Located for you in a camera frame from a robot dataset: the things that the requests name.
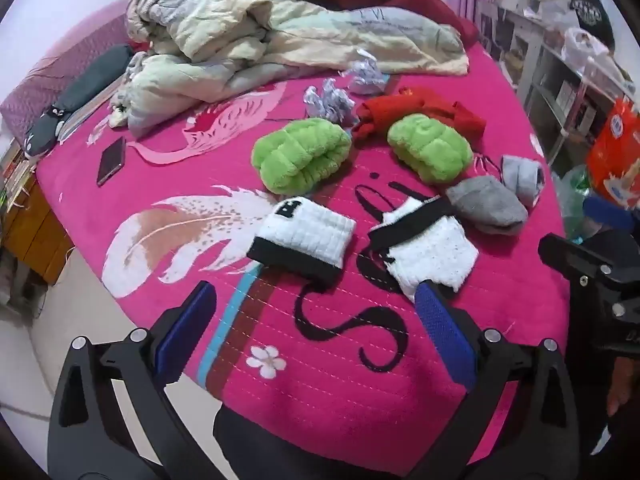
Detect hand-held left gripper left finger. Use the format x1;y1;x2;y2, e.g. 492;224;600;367
47;280;218;480

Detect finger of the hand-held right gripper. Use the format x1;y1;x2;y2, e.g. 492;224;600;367
575;196;640;263
539;232;627;287

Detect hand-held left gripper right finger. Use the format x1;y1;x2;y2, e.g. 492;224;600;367
414;280;593;480

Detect red knitted cloth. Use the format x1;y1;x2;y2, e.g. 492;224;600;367
351;86;487;143

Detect green fluffy slipper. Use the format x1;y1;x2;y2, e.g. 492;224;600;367
251;117;352;196
387;113;474;184

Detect person's right hand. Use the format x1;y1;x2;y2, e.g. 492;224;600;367
606;356;640;417

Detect clear plastic bag green contents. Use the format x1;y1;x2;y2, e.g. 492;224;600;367
552;165;601;241

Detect orange printed bag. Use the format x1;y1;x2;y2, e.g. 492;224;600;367
586;97;640;203

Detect white black knitted sock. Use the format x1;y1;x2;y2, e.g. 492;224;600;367
367;195;478;303
247;198;357;288

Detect light grey sock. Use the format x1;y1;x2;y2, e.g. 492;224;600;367
501;155;546;209

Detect dark grey sock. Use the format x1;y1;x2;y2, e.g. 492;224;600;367
445;176;529;237

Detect pink printed bedspread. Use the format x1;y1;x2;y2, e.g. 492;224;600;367
35;0;573;463

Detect white shelf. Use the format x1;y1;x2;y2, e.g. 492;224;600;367
495;0;640;161

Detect white plastic bag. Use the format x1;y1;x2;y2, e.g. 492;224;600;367
560;27;611;68

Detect wooden cabinet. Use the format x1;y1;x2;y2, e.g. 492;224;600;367
0;175;76;286

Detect smartphone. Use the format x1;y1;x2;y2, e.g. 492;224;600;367
96;136;127;187

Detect black cap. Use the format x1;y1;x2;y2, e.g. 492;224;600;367
569;0;616;51

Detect row of books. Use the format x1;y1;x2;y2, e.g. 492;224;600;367
0;137;41;211

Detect dark grey plush toy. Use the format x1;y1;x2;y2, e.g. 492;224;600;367
24;44;136;158

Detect purple quilted cushion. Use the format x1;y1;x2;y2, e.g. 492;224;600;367
0;10;136;133

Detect pale green quilt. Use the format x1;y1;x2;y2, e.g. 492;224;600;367
109;0;471;138

